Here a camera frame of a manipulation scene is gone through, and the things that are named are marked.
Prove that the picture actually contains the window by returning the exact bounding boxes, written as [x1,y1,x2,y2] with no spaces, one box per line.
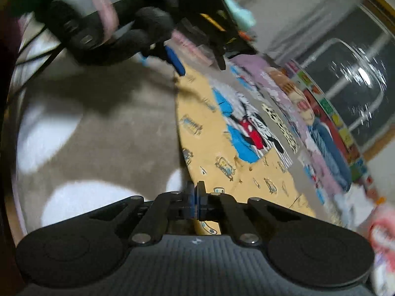
[296,0,395,161]

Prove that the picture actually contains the pink folded blanket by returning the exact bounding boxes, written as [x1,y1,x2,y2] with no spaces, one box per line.
[296,136,343,192]

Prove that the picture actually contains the folded blue and red bedding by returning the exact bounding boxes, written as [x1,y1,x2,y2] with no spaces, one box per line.
[284,62,371,185]

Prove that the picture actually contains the yellow printed pants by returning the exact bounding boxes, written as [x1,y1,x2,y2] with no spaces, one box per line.
[174,68,318,235]

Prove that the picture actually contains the printed bed sheet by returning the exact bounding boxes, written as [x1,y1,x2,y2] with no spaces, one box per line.
[231,54,312,124]

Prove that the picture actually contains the person's left hand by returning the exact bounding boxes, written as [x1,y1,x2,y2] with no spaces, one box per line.
[75,0,186,66]

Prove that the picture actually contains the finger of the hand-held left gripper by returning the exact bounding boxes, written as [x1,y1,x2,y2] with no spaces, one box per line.
[212,42,229,71]
[163,45,187,77]

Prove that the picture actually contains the mint green object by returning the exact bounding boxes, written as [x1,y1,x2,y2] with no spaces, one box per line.
[225,0,257,27]

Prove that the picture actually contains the pink white package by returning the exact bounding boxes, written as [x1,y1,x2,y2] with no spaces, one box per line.
[367,203,395,293]

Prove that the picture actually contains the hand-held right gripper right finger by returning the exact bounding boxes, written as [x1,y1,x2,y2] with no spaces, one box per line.
[196,181,304,248]

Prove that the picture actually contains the black cable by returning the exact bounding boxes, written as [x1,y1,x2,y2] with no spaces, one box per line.
[12,28,66,99]

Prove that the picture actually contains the white tube frame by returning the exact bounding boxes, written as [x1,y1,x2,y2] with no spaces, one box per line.
[309,38,387,124]

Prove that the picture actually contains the printed cartoon blanket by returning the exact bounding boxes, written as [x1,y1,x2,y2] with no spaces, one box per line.
[6,21,340,232]

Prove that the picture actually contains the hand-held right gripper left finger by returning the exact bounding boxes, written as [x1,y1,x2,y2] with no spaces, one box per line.
[89,181,197,248]

